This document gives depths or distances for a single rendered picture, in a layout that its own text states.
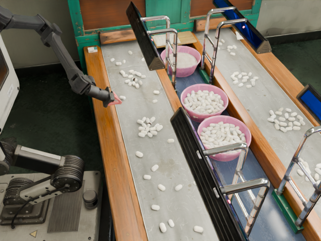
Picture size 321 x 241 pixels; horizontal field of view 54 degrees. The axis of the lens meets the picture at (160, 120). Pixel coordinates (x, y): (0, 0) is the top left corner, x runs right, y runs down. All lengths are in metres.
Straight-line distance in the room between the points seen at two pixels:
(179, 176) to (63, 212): 0.63
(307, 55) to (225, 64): 1.89
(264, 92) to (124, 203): 1.07
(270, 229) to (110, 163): 0.75
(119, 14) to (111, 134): 0.93
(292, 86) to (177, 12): 0.92
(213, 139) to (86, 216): 0.74
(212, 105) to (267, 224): 0.70
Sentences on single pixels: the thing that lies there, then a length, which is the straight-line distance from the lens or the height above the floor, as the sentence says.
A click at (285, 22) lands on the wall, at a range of 3.88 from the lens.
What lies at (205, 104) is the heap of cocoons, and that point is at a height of 0.73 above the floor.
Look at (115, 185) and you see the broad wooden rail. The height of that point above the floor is 0.76.
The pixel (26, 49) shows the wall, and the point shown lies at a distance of 3.32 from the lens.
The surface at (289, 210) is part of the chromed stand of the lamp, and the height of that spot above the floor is 0.71.
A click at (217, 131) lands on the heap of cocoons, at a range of 1.67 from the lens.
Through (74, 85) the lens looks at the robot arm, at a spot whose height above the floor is 1.00.
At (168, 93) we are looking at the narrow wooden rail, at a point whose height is 0.76.
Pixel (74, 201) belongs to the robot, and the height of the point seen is 0.47.
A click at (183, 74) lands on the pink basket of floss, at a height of 0.70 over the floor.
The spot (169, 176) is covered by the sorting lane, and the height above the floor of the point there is 0.74.
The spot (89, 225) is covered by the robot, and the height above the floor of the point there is 0.48.
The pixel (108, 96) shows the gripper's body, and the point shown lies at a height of 0.90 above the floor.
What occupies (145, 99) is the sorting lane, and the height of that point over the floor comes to 0.74.
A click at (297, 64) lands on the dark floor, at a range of 3.70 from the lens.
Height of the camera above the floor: 1.92
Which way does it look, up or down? 44 degrees down
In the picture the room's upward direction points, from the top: straight up
